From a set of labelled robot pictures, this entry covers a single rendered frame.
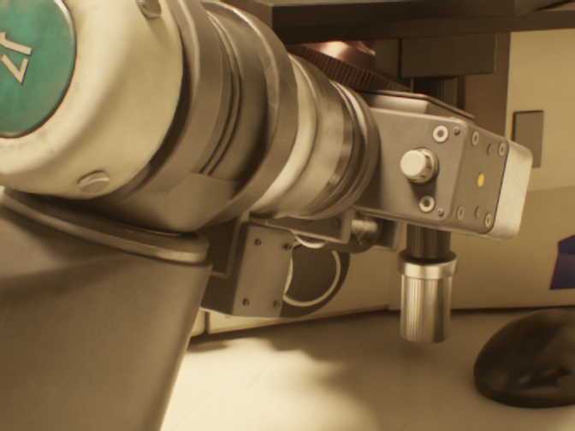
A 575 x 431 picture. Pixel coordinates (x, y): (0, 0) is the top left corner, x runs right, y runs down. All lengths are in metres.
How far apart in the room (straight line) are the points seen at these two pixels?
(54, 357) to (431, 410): 0.26
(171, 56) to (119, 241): 0.06
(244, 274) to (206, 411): 0.15
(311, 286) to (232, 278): 0.17
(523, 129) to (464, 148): 0.22
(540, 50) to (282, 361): 0.24
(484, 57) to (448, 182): 0.13
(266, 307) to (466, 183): 0.10
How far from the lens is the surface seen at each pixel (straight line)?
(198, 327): 0.66
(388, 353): 0.65
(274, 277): 0.47
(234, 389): 0.61
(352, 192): 0.50
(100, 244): 0.39
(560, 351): 0.60
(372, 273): 0.68
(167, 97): 0.37
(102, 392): 0.39
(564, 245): 0.71
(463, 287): 0.70
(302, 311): 0.64
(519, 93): 0.70
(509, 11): 0.54
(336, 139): 0.46
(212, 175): 0.41
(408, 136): 0.50
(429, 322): 0.63
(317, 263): 0.62
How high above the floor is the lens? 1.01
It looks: 17 degrees down
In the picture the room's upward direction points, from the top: straight up
